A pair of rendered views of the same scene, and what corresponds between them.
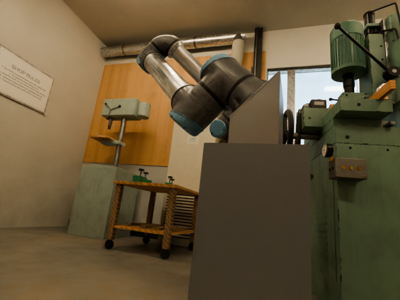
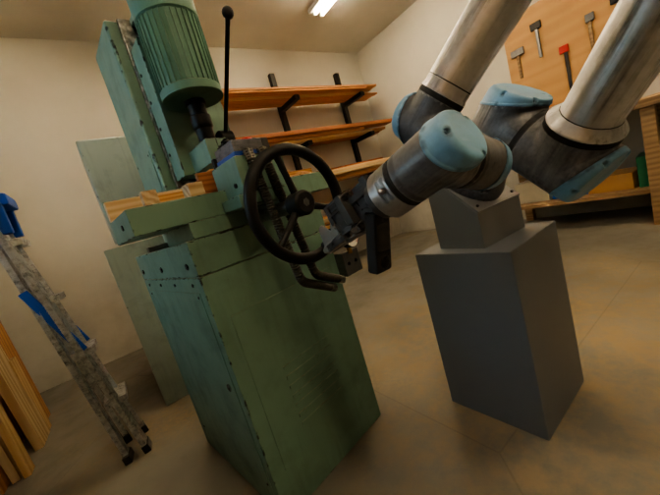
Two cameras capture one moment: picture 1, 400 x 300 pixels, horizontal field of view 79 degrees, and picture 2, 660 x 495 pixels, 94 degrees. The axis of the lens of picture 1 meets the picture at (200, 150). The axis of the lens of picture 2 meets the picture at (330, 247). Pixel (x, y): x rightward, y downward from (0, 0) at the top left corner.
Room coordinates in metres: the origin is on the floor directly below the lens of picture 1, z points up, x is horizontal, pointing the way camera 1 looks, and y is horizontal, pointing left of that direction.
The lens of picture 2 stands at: (1.85, 0.03, 0.80)
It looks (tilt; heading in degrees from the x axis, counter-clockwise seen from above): 8 degrees down; 219
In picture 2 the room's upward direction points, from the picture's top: 16 degrees counter-clockwise
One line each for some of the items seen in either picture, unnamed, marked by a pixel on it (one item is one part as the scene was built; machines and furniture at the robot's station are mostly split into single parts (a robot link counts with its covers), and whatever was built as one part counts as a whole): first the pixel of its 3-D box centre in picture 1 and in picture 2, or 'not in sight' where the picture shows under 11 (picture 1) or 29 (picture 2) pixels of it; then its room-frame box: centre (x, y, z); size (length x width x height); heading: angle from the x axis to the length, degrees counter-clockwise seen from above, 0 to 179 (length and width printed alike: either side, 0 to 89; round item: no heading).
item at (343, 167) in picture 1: (346, 169); (341, 261); (1.00, -0.62, 0.58); 0.12 x 0.08 x 0.08; 81
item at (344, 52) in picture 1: (347, 52); (176, 47); (1.23, -0.81, 1.35); 0.18 x 0.18 x 0.31
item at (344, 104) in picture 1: (328, 128); (242, 199); (1.26, -0.70, 0.87); 0.61 x 0.30 x 0.06; 171
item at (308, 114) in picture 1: (312, 119); (250, 177); (1.28, -0.62, 0.91); 0.15 x 0.14 x 0.09; 171
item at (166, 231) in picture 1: (159, 211); not in sight; (2.22, 0.30, 0.32); 0.66 x 0.57 x 0.64; 160
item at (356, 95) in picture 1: (353, 102); (211, 158); (1.23, -0.82, 1.03); 0.14 x 0.07 x 0.09; 81
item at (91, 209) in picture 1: (116, 163); not in sight; (2.79, 0.94, 0.79); 0.62 x 0.48 x 1.58; 73
